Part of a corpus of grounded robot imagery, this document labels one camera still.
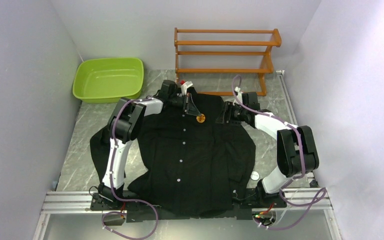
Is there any orange round brooch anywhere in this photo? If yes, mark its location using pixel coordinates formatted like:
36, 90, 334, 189
196, 113, 206, 124

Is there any black button shirt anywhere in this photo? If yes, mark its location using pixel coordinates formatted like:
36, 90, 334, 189
89, 86, 257, 218

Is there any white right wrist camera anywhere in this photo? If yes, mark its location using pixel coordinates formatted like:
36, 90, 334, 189
233, 86, 243, 105

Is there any aluminium table edge rail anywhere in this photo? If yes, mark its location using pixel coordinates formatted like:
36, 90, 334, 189
276, 70, 342, 240

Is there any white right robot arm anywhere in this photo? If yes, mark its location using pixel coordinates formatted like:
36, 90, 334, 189
217, 89, 320, 208

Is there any green plastic basin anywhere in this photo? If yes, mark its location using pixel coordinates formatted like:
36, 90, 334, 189
72, 57, 144, 104

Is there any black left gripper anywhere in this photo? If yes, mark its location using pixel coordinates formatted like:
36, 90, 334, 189
168, 93, 201, 118

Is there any orange wooden shoe rack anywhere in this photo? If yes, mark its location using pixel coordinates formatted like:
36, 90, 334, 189
173, 27, 282, 96

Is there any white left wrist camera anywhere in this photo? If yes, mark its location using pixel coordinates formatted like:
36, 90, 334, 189
180, 80, 193, 96

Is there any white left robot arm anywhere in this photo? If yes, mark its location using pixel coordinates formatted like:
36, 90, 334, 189
89, 80, 202, 210

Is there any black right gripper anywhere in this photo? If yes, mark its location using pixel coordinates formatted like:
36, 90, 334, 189
215, 101, 247, 127

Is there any white round brooch back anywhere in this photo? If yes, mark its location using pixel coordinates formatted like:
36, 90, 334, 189
250, 171, 260, 181

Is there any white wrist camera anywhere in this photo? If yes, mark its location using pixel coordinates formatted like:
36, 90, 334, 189
180, 80, 193, 96
233, 86, 243, 105

